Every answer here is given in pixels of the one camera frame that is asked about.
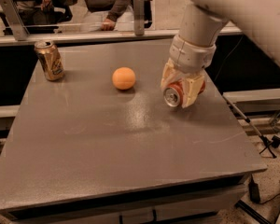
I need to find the metal bracket post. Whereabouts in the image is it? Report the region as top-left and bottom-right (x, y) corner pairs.
(0, 0), (28, 41)
(133, 0), (145, 35)

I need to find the metal rail behind table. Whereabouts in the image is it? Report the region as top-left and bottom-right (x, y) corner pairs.
(0, 26), (243, 49)

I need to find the left metal bracket post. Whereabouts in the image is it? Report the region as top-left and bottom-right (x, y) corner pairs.
(0, 0), (28, 41)

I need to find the gold soda can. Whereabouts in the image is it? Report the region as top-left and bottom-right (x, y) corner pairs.
(35, 40), (64, 81)

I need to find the red coke can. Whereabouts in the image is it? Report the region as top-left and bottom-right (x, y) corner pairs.
(163, 81), (205, 107)

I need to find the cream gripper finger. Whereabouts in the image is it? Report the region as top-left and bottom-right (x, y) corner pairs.
(161, 58), (185, 91)
(181, 72), (204, 108)

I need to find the black power adapter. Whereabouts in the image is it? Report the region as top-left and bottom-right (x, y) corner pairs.
(248, 177), (260, 203)

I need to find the middle metal bracket post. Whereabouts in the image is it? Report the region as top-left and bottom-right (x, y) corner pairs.
(133, 0), (145, 35)

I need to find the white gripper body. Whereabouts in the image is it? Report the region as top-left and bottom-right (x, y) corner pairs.
(169, 35), (217, 74)

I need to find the seated person at left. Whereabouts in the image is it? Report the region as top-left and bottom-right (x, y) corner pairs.
(16, 0), (77, 34)

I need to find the black tripod stand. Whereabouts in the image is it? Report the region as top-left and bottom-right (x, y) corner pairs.
(223, 96), (280, 160)

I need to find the orange fruit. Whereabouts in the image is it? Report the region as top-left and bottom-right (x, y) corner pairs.
(112, 67), (136, 91)

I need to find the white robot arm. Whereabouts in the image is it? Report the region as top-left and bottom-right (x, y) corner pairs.
(161, 0), (280, 108)

